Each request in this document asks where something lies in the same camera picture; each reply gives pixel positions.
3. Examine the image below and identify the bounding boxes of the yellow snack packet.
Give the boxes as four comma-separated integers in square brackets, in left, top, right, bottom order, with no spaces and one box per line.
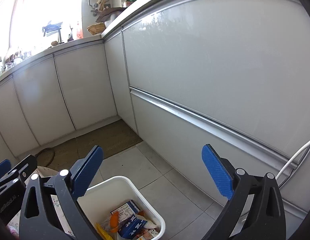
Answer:
[95,222,115,240]

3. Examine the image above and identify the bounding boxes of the wicker basket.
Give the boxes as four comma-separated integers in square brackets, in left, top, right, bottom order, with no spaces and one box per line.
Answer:
[87,22,107,36]

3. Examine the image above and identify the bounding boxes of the white cable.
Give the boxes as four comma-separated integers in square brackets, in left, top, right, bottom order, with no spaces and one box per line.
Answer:
[275,136,310,180]

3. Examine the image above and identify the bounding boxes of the hanging kitchen utensils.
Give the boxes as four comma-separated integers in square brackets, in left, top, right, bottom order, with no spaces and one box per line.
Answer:
[89,0,112,13]

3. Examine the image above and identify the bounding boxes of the blue dish rack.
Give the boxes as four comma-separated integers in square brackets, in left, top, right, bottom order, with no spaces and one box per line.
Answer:
[42,21,63,37]

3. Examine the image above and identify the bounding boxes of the brown woven floor mat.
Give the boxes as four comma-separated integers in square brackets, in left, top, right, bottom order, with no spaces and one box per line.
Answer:
[36,119,143,170]

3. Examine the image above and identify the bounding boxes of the floral tablecloth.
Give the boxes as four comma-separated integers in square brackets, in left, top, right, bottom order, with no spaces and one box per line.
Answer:
[7,166,78,240]

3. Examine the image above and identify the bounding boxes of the orange peel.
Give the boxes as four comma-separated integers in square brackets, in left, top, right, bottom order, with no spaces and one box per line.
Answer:
[109,211,120,228]

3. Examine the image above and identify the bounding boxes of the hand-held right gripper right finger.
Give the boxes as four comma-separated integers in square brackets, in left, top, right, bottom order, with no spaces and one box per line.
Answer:
[201,144,287,240]

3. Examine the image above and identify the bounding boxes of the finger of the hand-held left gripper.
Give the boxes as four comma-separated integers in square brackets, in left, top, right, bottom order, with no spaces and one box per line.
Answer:
[0,159,12,182]
[0,155,37,193]

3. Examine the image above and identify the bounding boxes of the dark round hoop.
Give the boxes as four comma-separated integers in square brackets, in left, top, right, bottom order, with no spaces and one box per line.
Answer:
[36,147,55,167]

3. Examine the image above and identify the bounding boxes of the white plastic bin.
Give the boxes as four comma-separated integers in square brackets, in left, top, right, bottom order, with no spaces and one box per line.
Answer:
[77,176,166,240]

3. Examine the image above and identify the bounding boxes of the white kitchen cabinet run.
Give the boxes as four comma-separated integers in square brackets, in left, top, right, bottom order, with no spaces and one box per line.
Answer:
[0,0,310,220]

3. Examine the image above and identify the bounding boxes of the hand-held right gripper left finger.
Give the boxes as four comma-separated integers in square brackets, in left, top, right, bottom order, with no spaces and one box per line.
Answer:
[19,145,103,240]

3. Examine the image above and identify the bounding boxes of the blue cardboard box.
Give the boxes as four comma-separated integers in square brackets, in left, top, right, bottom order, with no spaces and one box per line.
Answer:
[117,217,148,239]

